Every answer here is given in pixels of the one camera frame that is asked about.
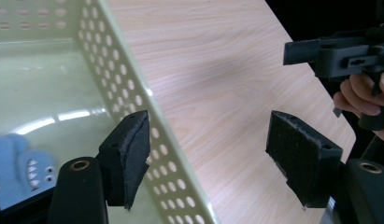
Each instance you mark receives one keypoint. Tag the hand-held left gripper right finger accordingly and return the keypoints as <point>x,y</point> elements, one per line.
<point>305,161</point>

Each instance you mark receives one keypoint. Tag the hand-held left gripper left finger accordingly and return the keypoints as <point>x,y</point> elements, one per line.
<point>127,161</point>

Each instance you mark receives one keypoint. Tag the pale green perforated plastic basket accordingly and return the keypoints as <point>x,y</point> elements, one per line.
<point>87,77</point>

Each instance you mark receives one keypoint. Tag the blue and grey knit glove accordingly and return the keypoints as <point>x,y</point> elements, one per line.
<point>31,168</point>

